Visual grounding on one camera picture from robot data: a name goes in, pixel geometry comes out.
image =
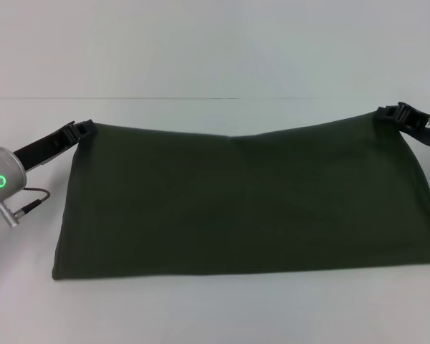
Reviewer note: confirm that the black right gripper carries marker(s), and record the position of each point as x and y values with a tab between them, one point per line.
415	123

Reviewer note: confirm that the dark green shirt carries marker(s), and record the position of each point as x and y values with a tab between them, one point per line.
236	200

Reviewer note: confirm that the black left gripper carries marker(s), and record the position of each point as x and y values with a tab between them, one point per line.
43	147

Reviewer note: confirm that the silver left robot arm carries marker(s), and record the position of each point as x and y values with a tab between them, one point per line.
1	177

